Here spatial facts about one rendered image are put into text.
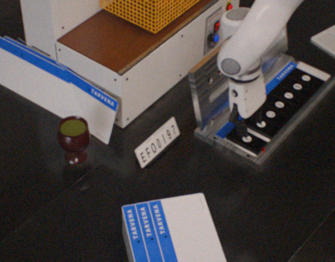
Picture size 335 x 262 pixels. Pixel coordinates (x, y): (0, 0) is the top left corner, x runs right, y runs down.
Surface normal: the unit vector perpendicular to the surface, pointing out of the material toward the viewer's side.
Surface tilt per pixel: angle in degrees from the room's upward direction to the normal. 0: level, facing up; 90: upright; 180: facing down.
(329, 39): 0
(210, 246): 0
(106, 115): 69
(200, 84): 76
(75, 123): 0
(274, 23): 50
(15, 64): 63
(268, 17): 46
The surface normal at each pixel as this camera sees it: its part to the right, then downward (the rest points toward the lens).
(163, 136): 0.73, 0.10
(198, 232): 0.02, -0.71
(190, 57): 0.79, 0.44
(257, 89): 0.78, 0.29
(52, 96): -0.51, 0.18
